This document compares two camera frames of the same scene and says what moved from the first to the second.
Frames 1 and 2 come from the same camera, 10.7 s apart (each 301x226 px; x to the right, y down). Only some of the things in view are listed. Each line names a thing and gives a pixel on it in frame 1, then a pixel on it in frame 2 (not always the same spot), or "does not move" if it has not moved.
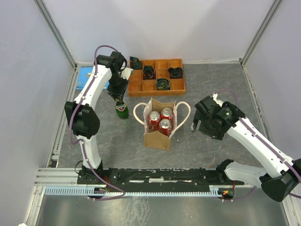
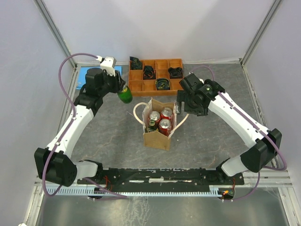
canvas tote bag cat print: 153,138 does not move
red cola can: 164,127 does not move
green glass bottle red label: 122,111 to 125,95
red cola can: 166,113 does not move
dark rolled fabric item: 176,72 does not move
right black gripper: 218,134 to 182,97
